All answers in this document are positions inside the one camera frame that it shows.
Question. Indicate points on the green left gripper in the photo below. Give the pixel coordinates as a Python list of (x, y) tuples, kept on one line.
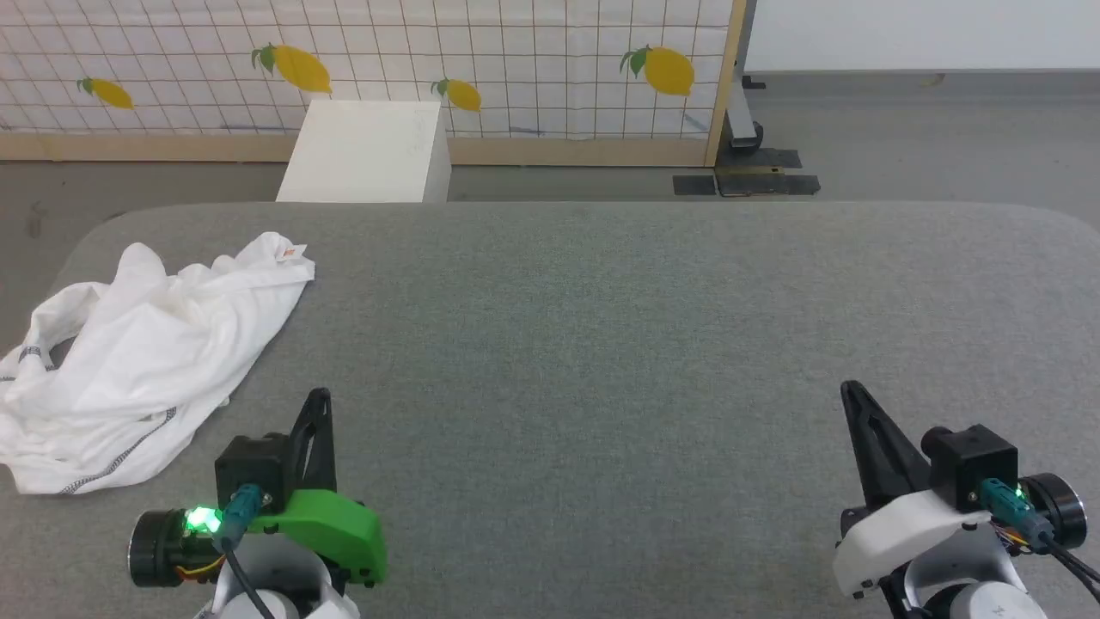
[(335, 529)]

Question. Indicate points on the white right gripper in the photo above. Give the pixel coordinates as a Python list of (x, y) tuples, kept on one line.
[(902, 533)]

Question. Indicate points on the white long-sleeve shirt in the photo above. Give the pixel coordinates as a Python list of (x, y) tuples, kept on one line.
[(146, 361)]

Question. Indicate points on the grey upholstered work surface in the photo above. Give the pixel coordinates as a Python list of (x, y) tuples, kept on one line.
[(601, 370)]

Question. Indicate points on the white rectangular box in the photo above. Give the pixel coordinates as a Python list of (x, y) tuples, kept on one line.
[(361, 150)]

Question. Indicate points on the grey metal stand leg caster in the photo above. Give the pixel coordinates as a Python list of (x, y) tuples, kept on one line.
[(741, 120)]

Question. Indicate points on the white partition board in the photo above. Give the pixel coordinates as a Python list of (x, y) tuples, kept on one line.
[(919, 34)]

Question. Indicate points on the lemon print grid panel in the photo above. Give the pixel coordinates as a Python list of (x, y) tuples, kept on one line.
[(516, 52)]

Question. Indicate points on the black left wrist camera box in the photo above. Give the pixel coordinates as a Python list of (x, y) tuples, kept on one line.
[(251, 464)]

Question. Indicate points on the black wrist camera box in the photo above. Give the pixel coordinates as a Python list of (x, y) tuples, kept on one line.
[(251, 464), (971, 464)]

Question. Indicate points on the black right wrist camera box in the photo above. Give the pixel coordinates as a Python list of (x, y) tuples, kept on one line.
[(971, 464)]

